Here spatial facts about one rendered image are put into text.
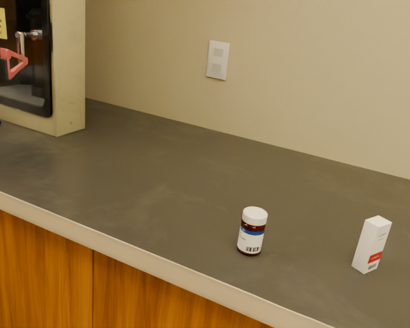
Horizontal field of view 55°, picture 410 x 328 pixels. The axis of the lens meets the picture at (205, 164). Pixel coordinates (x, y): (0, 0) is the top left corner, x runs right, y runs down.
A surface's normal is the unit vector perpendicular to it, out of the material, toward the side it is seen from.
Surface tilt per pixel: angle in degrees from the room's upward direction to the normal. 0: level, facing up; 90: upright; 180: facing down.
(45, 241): 90
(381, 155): 90
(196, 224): 0
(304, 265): 1
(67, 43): 90
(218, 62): 90
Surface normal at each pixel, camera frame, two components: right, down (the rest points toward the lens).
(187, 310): -0.44, 0.29
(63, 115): 0.89, 0.26
